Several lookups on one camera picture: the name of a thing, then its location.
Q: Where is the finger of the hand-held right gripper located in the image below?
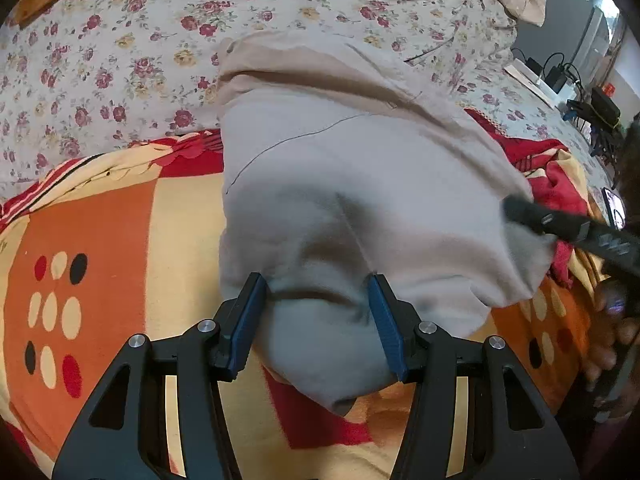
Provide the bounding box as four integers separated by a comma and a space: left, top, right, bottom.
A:
501, 194, 593, 243

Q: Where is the black charger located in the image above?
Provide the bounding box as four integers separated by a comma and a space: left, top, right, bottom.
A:
542, 52, 583, 93

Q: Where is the white power strip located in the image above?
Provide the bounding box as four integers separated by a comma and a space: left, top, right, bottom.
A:
504, 60, 558, 109

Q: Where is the floral bed sheet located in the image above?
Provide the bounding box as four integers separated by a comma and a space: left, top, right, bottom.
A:
0, 0, 621, 201

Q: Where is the person's right hand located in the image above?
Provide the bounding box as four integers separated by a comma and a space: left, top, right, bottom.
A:
582, 280, 640, 411

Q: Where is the grey hoodie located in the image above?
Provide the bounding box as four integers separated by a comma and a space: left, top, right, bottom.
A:
212, 30, 558, 416

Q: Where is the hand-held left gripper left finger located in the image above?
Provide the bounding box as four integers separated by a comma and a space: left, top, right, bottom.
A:
51, 272, 271, 480

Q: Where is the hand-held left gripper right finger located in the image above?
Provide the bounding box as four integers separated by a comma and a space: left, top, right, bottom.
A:
366, 272, 583, 480

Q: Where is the black box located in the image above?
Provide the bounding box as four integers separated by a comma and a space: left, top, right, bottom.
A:
589, 85, 623, 128

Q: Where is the orange red patterned blanket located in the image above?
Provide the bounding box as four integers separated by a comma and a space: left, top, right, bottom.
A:
0, 107, 631, 480

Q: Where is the smartphone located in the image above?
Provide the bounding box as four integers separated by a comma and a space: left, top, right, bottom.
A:
602, 187, 628, 231

